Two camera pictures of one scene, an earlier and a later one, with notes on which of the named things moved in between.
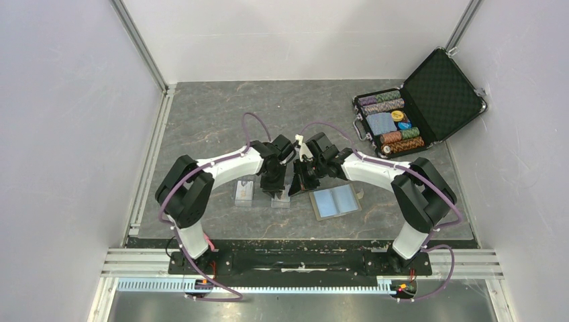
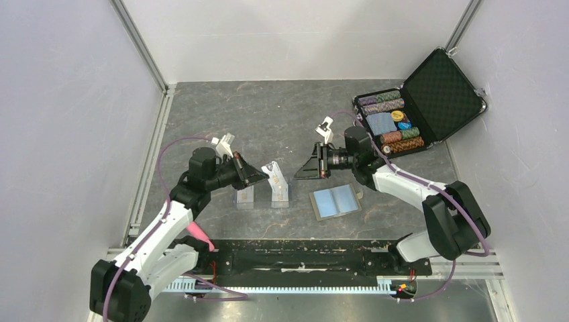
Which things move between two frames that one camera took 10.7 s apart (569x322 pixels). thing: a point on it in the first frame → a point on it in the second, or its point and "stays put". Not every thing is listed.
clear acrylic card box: (282, 202) stays put
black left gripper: (276, 188) → (246, 174)
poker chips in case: (394, 127) stays put
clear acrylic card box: (243, 193) stays put
